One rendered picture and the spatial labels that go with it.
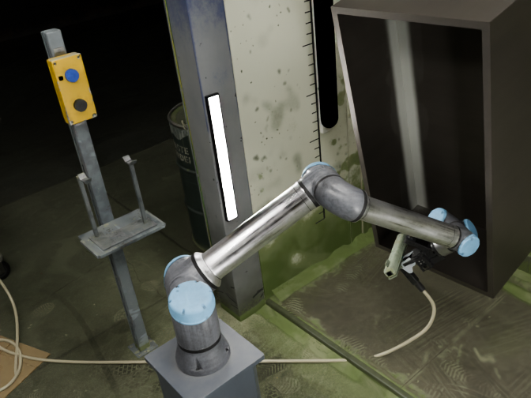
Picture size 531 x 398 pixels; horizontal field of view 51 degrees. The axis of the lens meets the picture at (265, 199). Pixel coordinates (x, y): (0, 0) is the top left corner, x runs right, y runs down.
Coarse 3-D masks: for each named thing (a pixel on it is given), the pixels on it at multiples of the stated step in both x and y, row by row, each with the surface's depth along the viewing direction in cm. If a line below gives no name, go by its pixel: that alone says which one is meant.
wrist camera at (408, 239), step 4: (408, 236) 237; (408, 240) 235; (412, 240) 235; (416, 240) 236; (420, 240) 237; (424, 240) 237; (408, 244) 236; (412, 244) 235; (416, 244) 235; (420, 244) 234; (424, 244) 235; (428, 244) 236; (420, 248) 235; (424, 248) 234; (428, 248) 233; (428, 252) 234
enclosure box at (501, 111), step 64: (384, 0) 191; (448, 0) 178; (512, 0) 166; (384, 64) 231; (448, 64) 222; (512, 64) 177; (384, 128) 246; (448, 128) 241; (512, 128) 192; (384, 192) 262; (448, 192) 265; (512, 192) 210; (448, 256) 255; (512, 256) 231
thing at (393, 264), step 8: (400, 240) 252; (400, 248) 247; (392, 256) 243; (400, 256) 243; (392, 264) 236; (400, 264) 241; (384, 272) 236; (392, 272) 234; (408, 272) 244; (416, 280) 244; (424, 288) 246
